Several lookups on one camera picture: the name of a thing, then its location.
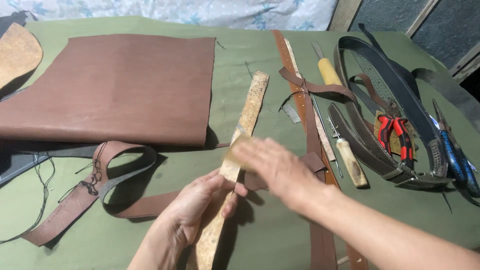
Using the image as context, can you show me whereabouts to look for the person's left hand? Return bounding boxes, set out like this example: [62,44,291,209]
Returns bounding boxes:
[164,169,249,249]

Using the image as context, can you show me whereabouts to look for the person's right hand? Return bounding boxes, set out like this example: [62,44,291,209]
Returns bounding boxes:
[229,137,333,215]

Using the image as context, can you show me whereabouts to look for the small tan rubbing block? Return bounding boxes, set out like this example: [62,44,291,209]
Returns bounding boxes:
[224,133,256,169]

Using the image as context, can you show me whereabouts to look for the long tan leather strip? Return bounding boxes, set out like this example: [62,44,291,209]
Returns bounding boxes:
[185,70,270,270]

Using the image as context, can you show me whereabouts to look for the small grey metal scrap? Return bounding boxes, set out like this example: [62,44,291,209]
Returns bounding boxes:
[281,104,302,125]

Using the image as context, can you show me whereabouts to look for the thin metal rod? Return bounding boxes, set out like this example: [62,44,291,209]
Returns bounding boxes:
[311,94,344,179]

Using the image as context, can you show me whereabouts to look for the green table cloth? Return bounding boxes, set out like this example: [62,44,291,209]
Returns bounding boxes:
[0,16,480,270]

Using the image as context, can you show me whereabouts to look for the pale narrow leather strip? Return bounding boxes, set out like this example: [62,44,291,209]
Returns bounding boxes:
[283,38,337,162]

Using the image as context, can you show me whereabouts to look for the dark belt with buckle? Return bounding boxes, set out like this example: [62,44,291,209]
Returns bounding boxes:
[328,35,455,189]

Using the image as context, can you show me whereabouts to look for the red and black pliers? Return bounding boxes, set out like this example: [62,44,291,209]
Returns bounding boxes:
[376,100,415,170]

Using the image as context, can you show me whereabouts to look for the large brown leather sheet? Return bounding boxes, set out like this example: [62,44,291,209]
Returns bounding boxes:
[0,34,217,147]

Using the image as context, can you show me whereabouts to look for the floral patterned cloth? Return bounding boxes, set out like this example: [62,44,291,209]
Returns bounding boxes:
[0,0,339,32]

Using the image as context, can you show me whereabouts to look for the dark grey leather strip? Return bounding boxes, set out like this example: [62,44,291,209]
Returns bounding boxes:
[412,67,480,133]

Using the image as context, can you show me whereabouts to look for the black thread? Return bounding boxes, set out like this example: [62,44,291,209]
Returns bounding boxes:
[0,155,56,245]

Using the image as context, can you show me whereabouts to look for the tan rounded leather piece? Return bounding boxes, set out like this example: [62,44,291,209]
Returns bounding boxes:
[0,22,43,91]

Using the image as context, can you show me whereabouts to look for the knotted dark brown strap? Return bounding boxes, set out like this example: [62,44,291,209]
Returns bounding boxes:
[278,67,358,270]

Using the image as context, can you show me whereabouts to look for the wooden handled awl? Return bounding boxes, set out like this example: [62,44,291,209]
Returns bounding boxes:
[326,117,369,189]

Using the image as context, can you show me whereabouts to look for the long punched brown strap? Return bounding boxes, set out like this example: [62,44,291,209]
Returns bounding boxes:
[271,29,369,270]

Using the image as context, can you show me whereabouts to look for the yellow handled chisel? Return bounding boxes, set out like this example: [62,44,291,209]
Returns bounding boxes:
[310,41,343,86]

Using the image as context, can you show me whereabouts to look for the blue handled scissors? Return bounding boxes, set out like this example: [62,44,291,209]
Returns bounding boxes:
[431,98,480,208]

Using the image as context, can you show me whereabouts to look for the stitched brown leather strap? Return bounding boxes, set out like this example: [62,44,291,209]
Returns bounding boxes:
[22,140,328,247]

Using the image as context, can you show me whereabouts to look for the wooden frame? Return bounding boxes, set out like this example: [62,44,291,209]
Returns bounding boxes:
[327,0,480,84]

